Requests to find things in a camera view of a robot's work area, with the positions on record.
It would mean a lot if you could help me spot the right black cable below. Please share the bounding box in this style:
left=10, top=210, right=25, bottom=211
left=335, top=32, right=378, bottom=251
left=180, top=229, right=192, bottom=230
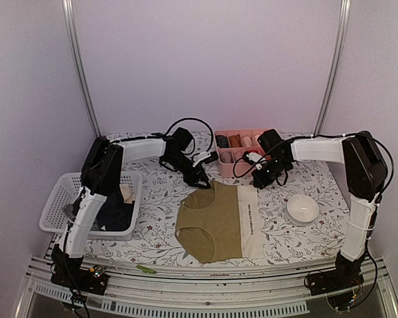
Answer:
left=232, top=142, right=289, bottom=188

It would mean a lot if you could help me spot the cream rolled underwear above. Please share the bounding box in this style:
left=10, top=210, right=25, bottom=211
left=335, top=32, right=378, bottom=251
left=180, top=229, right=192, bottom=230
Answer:
left=253, top=134, right=260, bottom=146

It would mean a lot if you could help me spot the right aluminium frame post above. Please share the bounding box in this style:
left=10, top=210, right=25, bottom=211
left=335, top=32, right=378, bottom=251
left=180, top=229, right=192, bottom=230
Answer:
left=313, top=0, right=351, bottom=136

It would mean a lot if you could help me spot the brown rolled underwear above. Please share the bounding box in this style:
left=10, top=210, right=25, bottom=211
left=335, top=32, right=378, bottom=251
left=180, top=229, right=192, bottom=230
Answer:
left=228, top=134, right=242, bottom=148

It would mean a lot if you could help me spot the aluminium front rail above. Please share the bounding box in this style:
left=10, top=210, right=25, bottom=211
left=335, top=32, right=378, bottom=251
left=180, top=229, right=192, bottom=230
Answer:
left=15, top=254, right=398, bottom=318

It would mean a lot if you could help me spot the left aluminium frame post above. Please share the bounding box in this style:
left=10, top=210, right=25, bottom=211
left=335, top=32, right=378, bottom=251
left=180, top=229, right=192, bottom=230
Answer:
left=62, top=0, right=101, bottom=137

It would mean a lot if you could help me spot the left black cable loop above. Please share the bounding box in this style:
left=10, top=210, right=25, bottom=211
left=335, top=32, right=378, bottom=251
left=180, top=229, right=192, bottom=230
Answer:
left=164, top=116, right=216, bottom=156

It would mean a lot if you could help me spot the pink divided organizer box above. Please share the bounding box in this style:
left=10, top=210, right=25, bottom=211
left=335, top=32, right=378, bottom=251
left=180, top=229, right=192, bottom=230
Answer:
left=214, top=129, right=265, bottom=178

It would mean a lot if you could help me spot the dark navy underwear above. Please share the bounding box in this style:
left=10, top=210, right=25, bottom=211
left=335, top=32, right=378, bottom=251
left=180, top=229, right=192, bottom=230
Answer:
left=96, top=192, right=134, bottom=232

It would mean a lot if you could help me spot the white plastic laundry basket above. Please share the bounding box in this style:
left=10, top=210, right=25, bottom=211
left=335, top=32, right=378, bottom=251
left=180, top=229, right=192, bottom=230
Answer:
left=39, top=172, right=143, bottom=241

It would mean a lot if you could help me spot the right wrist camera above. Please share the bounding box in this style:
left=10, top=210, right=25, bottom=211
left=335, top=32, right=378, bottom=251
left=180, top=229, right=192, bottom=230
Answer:
left=242, top=151, right=266, bottom=166

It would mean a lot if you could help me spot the green tape scrap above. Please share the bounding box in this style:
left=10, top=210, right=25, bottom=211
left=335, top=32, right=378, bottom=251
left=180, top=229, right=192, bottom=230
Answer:
left=136, top=264, right=157, bottom=274

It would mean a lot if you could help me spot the cream underwear in basket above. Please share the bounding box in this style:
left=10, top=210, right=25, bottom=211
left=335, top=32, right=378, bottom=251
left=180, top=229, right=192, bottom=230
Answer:
left=119, top=184, right=135, bottom=204

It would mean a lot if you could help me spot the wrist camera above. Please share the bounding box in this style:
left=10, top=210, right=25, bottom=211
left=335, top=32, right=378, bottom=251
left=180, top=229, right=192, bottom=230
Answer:
left=192, top=151, right=219, bottom=167
left=242, top=151, right=266, bottom=166

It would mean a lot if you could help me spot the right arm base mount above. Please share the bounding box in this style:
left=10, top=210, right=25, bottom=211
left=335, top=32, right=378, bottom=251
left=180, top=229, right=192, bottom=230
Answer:
left=304, top=254, right=364, bottom=295

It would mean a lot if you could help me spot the white bowl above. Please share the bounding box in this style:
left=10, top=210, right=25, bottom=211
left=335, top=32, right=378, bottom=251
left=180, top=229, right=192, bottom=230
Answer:
left=287, top=195, right=320, bottom=227

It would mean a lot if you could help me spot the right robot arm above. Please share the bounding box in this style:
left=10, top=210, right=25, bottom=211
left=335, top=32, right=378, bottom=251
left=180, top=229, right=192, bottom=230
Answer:
left=243, top=129, right=394, bottom=262

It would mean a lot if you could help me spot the grey pink rolled underwear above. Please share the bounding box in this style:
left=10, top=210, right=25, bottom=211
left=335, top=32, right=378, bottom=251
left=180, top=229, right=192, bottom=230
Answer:
left=220, top=151, right=233, bottom=164

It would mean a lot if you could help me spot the black striped rolled underwear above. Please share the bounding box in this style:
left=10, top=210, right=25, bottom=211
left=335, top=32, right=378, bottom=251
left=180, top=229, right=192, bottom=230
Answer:
left=215, top=134, right=230, bottom=148

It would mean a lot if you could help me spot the aluminium frame post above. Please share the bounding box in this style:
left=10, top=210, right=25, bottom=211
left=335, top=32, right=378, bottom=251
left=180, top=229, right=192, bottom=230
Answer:
left=313, top=0, right=351, bottom=136
left=62, top=0, right=101, bottom=137

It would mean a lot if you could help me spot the pale pink rolled underwear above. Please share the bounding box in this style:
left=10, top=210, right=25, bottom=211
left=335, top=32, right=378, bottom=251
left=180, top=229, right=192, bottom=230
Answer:
left=242, top=136, right=253, bottom=147

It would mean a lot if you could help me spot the mauve rolled underwear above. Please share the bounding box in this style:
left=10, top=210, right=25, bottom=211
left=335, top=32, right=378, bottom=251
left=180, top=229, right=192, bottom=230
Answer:
left=233, top=151, right=245, bottom=164

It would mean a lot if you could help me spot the olive green underwear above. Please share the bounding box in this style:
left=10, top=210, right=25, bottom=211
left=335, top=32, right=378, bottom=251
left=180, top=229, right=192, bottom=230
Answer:
left=175, top=181, right=264, bottom=264

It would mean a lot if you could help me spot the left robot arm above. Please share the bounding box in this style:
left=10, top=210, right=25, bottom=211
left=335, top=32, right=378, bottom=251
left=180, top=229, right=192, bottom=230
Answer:
left=52, top=127, right=218, bottom=288

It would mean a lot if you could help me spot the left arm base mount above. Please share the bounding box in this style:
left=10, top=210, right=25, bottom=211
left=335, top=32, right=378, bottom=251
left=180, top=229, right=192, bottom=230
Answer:
left=51, top=255, right=109, bottom=295

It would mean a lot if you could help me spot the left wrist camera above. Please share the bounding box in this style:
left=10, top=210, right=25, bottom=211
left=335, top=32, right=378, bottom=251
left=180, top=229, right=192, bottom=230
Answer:
left=192, top=151, right=219, bottom=167

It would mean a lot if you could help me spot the grey striped underwear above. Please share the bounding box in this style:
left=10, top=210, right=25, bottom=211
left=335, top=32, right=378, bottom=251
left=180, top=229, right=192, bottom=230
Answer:
left=62, top=203, right=100, bottom=231

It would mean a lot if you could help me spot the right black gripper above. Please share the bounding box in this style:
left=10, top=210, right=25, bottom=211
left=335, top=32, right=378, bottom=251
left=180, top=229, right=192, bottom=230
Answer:
left=251, top=156, right=290, bottom=189

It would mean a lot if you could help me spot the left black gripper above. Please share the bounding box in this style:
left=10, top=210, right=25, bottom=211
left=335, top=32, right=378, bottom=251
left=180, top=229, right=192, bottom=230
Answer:
left=165, top=152, right=212, bottom=189

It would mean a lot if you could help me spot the floral tablecloth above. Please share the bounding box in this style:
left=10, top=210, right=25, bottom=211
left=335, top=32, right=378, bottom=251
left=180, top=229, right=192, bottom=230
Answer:
left=83, top=158, right=350, bottom=267

